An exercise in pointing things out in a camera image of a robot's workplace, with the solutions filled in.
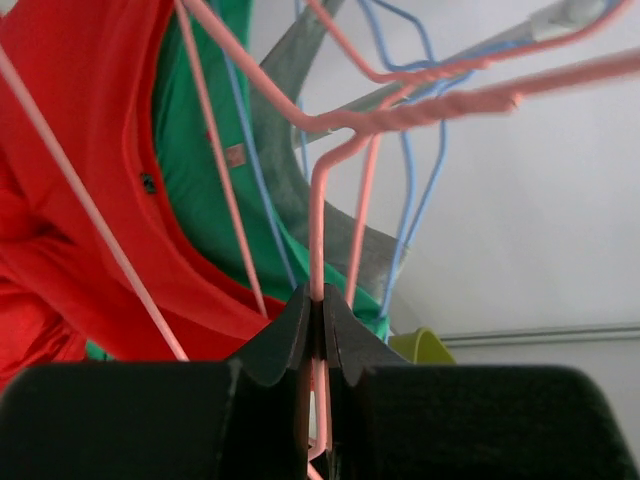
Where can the blue hanger under grey top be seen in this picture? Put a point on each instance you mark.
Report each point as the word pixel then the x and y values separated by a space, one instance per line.
pixel 414 206

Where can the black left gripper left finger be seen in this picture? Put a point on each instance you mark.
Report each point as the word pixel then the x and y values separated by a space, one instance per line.
pixel 245 417

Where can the red tank top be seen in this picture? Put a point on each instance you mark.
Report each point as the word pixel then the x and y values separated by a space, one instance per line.
pixel 90 67

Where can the olive green plastic basket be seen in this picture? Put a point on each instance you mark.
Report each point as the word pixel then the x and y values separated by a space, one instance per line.
pixel 421 347

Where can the grey tank top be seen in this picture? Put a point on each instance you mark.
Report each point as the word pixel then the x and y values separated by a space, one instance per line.
pixel 288 65

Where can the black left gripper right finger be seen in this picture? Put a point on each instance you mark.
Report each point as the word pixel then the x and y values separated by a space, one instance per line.
pixel 396 420

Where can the green tank top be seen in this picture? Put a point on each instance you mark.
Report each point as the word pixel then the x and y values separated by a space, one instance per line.
pixel 186 172

